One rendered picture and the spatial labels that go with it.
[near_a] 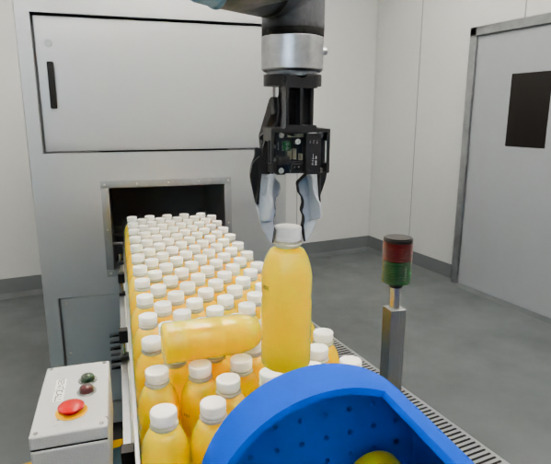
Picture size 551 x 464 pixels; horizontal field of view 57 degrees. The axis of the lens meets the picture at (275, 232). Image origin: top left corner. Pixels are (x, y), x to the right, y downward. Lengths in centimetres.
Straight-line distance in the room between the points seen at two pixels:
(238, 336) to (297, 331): 22
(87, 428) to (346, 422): 35
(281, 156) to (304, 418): 31
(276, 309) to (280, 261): 7
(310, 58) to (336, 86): 499
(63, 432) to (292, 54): 57
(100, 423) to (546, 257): 386
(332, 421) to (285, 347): 12
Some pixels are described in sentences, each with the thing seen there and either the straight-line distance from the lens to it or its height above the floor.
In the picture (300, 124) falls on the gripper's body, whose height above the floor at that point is 150.
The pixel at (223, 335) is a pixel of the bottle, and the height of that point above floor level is 115.
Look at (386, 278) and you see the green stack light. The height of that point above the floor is 117.
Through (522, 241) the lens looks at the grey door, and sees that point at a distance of 445.
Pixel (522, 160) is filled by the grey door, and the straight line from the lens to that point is 441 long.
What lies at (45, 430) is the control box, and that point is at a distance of 80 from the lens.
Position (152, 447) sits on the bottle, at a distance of 80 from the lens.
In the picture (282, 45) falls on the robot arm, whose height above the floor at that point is 159.
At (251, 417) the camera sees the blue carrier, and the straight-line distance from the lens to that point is 57.
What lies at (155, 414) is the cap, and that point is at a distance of 78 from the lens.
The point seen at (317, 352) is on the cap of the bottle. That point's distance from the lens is 94.
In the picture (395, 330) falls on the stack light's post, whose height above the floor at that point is 105.
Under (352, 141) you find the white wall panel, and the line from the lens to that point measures 574.
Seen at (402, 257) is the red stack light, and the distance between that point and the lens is 110.
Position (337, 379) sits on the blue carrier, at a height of 123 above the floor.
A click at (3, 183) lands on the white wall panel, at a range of 479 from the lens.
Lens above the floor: 151
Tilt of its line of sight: 13 degrees down
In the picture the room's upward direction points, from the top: straight up
